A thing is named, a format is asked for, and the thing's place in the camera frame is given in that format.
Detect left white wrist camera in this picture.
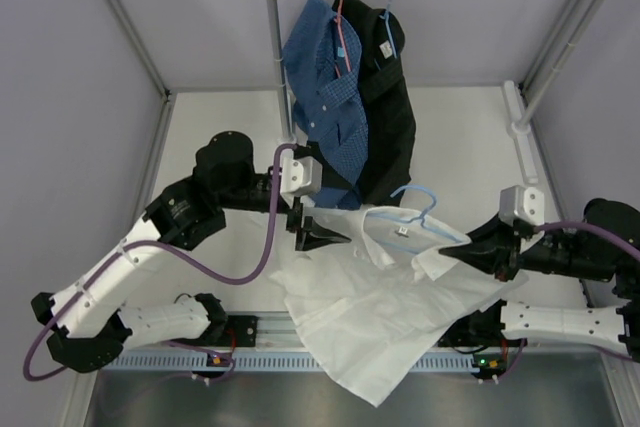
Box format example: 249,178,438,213
279,145,323,207

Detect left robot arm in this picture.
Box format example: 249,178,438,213
23,131,349,381

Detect metal clothes rack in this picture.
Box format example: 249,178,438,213
266,0,604,185

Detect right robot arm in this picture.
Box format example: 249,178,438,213
441,198,639,362

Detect black shirt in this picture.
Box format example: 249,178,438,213
342,0,416,206

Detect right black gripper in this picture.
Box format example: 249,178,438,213
439,214,617,284

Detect aluminium mounting rail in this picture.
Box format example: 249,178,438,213
219,311,621,351

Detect grey slotted cable duct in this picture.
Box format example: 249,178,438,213
103,349,505,374

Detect pink wire hanger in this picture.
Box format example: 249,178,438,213
334,0,352,73

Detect blue checked shirt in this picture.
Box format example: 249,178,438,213
283,0,368,210

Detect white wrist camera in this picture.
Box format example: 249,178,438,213
279,145,323,207
498,185,545,226

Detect white shirt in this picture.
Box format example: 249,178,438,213
270,207,528,407

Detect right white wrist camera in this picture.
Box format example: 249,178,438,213
498,185,545,226

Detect blue wire hanger with shirt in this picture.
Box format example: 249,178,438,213
379,0,398,59

